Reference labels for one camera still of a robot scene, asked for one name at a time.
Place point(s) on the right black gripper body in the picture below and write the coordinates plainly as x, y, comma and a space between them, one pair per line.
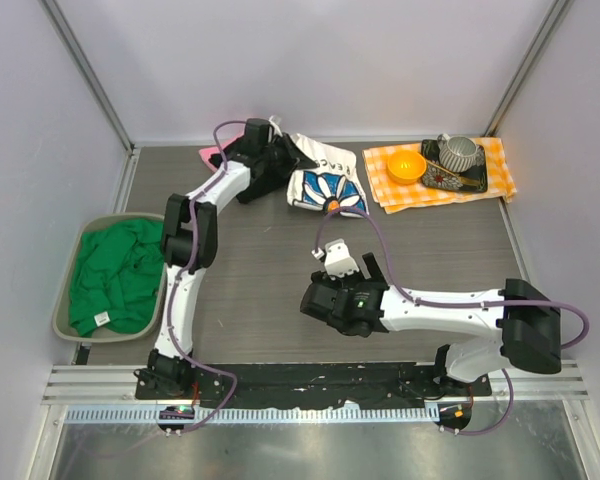
313, 298

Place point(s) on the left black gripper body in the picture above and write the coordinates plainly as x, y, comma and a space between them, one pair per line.
284, 156

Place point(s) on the white flower print t-shirt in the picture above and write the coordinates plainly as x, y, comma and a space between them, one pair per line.
334, 184

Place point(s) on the grey plastic tray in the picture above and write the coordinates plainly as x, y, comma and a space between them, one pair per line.
60, 319

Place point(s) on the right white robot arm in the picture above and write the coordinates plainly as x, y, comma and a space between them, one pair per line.
515, 326

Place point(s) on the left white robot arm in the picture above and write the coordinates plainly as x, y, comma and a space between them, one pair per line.
189, 245

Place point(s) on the folded black t-shirt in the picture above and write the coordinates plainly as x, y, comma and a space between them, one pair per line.
270, 168

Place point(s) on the folded pink t-shirt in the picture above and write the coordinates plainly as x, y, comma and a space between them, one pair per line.
206, 153

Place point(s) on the orange checkered cloth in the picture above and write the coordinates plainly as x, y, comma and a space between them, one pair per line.
393, 197

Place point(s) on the orange bowl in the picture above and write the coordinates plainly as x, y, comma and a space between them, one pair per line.
406, 167

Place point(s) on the black patterned plate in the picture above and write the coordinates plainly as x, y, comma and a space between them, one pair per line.
473, 180

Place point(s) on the striped grey cup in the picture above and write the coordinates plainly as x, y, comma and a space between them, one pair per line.
459, 153

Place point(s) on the green t-shirt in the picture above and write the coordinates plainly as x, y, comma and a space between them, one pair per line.
116, 279

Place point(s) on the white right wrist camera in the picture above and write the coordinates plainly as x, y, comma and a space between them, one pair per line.
336, 259

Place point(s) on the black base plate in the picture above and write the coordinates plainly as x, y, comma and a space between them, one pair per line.
307, 386

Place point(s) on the slotted cable duct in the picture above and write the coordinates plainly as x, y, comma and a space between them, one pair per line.
181, 414

